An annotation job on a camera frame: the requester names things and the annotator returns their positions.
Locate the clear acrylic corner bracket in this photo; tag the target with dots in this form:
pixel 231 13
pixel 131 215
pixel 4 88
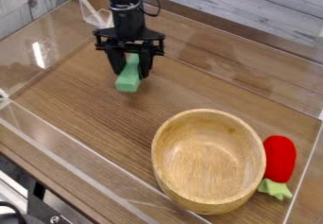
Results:
pixel 98 18

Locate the brown wooden bowl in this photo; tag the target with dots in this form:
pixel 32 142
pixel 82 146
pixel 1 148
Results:
pixel 208 160

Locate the red plush strawberry toy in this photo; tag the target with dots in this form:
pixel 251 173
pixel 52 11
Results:
pixel 280 160

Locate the black metal table bracket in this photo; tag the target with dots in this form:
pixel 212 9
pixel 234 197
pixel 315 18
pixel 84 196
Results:
pixel 39 209

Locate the green rectangular block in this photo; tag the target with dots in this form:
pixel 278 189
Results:
pixel 128 80

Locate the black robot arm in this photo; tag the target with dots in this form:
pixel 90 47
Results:
pixel 130 4

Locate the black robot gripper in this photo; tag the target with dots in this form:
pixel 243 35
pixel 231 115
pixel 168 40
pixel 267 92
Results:
pixel 130 37

